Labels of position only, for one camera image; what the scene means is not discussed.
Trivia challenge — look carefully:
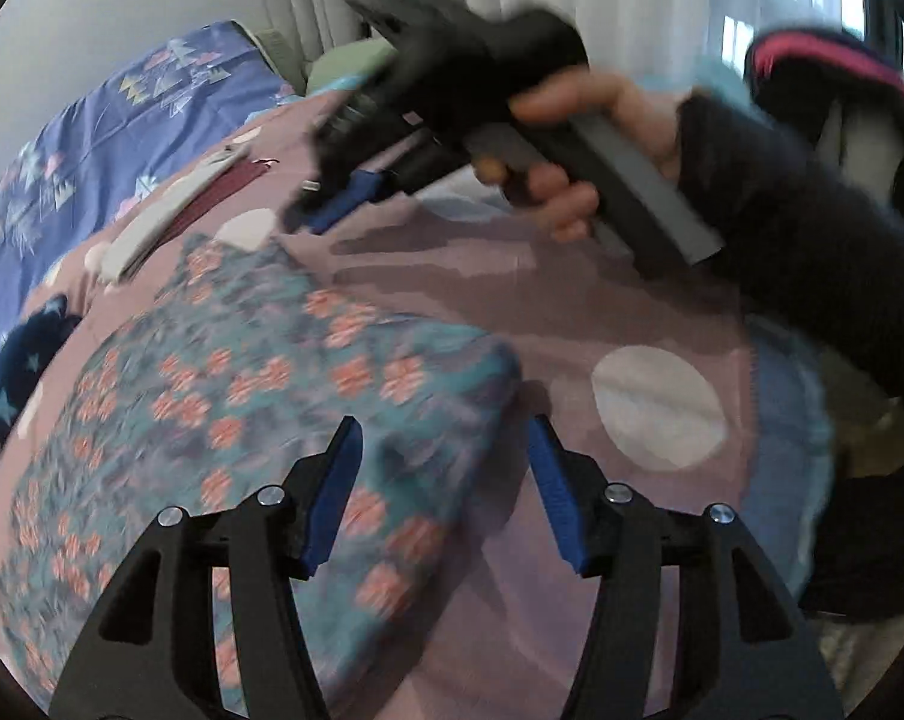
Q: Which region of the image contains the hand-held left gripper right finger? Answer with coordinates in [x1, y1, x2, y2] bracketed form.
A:
[525, 412, 848, 720]

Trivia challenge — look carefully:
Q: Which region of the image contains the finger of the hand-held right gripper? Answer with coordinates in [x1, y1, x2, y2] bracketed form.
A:
[282, 167, 394, 236]

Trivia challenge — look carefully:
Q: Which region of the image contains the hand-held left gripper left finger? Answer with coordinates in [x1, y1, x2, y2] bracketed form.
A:
[47, 415, 364, 720]

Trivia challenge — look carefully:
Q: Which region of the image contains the teal floral shirt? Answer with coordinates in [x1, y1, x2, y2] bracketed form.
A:
[0, 232, 524, 717]

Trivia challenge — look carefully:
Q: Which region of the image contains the person's right hand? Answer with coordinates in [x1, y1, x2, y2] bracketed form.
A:
[471, 69, 686, 242]

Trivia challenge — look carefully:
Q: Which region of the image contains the green pillow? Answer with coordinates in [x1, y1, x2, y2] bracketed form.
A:
[306, 40, 397, 95]

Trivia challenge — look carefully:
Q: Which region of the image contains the dark red cloth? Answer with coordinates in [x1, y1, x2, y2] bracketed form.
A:
[155, 159, 279, 245]

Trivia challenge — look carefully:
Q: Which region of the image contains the white folded cloth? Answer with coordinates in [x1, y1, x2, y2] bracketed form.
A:
[99, 141, 252, 287]

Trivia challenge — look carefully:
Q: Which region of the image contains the pink polka dot bed cover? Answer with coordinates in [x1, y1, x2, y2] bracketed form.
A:
[0, 82, 806, 720]

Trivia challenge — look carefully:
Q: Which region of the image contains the light blue bed sheet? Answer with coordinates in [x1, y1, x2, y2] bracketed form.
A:
[741, 315, 837, 597]

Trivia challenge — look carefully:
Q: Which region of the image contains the blue tree print bedding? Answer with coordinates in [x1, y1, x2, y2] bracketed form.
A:
[0, 19, 303, 361]

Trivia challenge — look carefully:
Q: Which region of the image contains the navy star print cloth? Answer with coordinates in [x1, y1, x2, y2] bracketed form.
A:
[0, 294, 85, 503]

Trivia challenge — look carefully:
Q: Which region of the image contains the person's black and pink jacket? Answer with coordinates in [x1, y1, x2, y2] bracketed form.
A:
[743, 28, 904, 188]

